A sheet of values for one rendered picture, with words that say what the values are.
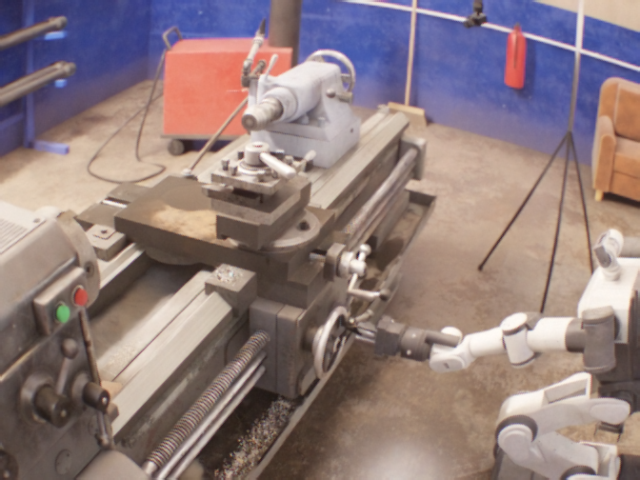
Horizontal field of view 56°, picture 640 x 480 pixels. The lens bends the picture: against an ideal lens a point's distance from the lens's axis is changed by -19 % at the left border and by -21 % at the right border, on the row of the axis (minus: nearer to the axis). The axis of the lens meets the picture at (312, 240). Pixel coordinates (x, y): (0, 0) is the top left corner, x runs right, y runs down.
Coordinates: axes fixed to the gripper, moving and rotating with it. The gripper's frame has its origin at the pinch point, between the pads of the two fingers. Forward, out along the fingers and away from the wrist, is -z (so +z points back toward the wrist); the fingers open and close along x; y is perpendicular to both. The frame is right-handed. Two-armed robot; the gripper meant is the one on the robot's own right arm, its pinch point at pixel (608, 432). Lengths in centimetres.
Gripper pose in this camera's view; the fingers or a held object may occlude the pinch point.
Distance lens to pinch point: 249.0
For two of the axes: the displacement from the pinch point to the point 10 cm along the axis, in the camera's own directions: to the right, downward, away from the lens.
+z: -1.2, -8.7, -4.8
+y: -5.9, 4.5, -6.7
